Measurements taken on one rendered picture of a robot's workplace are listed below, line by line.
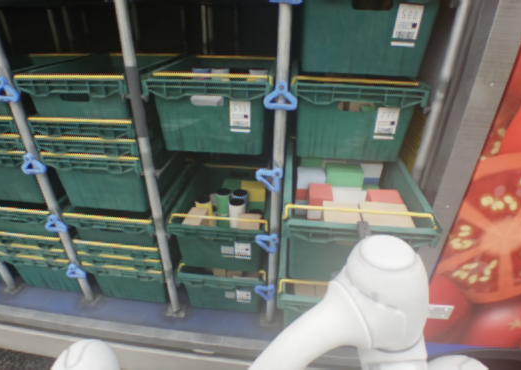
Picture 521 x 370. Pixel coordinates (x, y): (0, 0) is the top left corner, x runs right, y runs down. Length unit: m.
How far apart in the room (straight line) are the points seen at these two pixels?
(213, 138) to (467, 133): 0.72
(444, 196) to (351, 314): 0.61
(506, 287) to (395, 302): 0.91
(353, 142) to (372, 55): 0.26
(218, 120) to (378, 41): 0.52
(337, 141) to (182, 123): 0.50
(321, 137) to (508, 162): 0.51
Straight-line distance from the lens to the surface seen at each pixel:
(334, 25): 0.92
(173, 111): 1.02
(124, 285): 1.63
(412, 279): 0.42
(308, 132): 0.98
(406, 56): 0.98
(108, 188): 1.28
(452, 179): 0.95
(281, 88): 0.88
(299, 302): 0.98
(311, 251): 0.86
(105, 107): 1.13
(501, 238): 1.14
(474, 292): 1.28
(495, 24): 0.86
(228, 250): 1.26
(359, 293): 0.43
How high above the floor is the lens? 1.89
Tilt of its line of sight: 30 degrees down
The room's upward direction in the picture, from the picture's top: 1 degrees clockwise
